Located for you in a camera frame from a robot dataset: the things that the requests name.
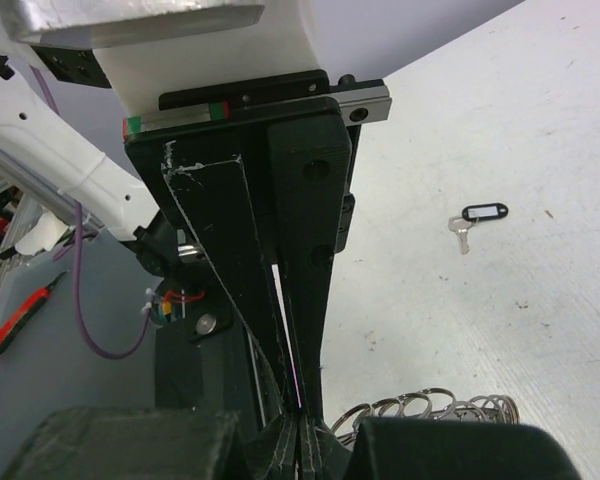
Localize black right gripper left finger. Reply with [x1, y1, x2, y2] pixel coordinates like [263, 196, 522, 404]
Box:
[2, 407, 240, 479]

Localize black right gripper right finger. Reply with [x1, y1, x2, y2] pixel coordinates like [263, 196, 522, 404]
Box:
[344, 418, 580, 480]

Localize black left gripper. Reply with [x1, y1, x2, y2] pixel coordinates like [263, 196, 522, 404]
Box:
[123, 70, 392, 418]

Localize black key tag with key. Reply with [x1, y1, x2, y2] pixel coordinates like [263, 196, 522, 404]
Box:
[447, 202, 509, 255]

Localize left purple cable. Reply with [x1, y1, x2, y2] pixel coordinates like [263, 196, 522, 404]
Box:
[29, 64, 156, 360]

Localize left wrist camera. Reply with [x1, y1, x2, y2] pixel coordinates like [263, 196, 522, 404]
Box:
[0, 0, 265, 50]

